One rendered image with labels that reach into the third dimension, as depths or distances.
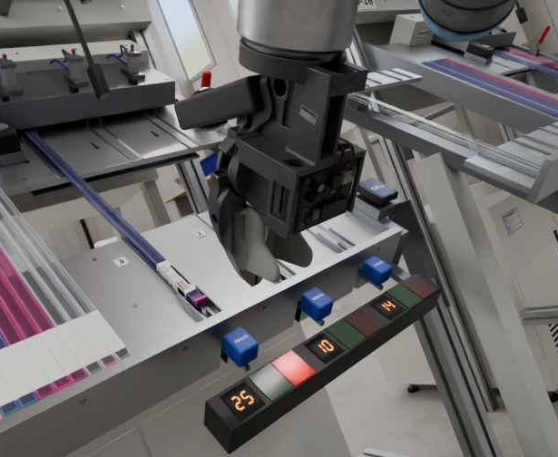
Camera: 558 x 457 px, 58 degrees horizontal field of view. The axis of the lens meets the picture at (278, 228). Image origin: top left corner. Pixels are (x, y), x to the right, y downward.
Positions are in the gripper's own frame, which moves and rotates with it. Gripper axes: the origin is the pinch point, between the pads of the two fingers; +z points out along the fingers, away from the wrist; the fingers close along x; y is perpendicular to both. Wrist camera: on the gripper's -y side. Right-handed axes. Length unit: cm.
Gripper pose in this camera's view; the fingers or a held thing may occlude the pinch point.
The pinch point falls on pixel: (249, 267)
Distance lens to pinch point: 45.2
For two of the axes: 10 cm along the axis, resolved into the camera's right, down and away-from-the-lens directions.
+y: 6.7, 4.7, -5.8
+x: 7.3, -3.0, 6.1
